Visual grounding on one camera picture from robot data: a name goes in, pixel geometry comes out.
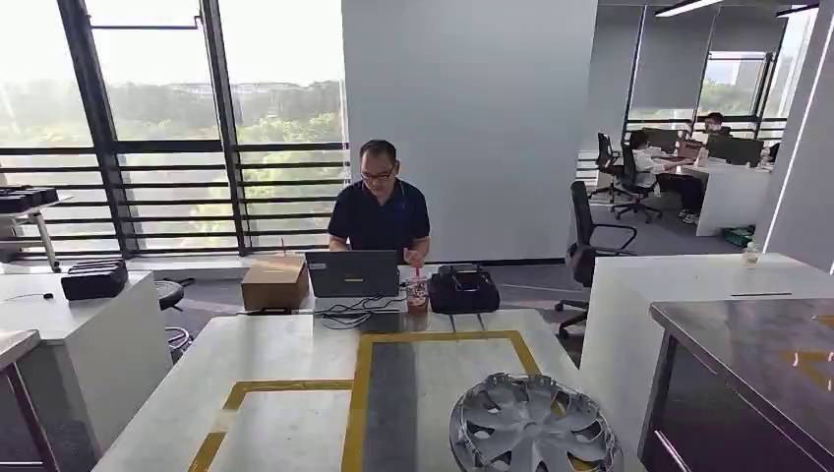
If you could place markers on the white office desk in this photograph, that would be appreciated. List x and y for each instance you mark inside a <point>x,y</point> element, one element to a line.
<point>730,199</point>

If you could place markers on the black monitor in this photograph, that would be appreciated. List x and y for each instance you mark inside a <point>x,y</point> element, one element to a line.
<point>736,150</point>

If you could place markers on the silver plastic wheel hubcap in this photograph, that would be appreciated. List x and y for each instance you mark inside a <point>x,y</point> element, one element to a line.
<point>531,430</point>

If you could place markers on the black cases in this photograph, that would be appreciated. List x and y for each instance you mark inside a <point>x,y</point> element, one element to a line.
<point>26,199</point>

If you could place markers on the dark grey laptop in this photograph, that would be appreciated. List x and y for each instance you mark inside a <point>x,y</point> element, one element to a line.
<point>352,273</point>

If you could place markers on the seated person in background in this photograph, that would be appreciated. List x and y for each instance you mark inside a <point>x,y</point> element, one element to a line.
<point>645,166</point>

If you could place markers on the black case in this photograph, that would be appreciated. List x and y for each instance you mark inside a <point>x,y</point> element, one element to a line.
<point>94,281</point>

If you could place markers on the black stool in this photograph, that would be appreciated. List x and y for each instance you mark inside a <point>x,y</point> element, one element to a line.
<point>169,293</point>

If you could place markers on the green box on floor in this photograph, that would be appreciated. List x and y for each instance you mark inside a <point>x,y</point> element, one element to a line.
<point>738,236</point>

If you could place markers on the small table with cases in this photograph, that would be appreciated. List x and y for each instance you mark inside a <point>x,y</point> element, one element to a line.
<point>42,225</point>

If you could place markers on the brown cardboard box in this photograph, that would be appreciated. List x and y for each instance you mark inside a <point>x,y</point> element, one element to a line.
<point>275,283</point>

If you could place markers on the plastic drink cup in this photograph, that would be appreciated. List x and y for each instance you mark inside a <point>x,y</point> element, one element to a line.
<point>417,293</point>

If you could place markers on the white cabinet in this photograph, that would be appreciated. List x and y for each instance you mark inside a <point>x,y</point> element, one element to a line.
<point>98,352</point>

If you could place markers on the black bag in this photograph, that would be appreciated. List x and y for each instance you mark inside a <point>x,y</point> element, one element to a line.
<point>464,293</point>

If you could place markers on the clear plastic bottle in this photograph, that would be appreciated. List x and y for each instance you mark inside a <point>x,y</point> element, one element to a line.
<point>751,255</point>

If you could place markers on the black window railing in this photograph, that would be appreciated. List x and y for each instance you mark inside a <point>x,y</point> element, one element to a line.
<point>293,147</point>

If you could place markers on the person at laptop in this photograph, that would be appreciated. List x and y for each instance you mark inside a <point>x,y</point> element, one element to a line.
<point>381,215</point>

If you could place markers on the pale steel bench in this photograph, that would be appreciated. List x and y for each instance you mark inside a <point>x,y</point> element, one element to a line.
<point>286,365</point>

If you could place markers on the black office chair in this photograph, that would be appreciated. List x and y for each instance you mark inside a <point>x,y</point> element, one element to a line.
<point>582,254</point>
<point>604,159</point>
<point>631,176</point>

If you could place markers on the person behind monitor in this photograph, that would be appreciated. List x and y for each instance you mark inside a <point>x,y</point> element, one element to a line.
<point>715,124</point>

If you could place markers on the dark steel bench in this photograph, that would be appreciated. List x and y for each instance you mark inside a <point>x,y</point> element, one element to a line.
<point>730,339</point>

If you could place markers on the yellow tape outline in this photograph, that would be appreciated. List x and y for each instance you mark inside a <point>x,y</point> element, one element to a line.
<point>811,365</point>

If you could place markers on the dark framed table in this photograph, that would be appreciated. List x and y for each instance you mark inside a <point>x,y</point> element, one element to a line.
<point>16,345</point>

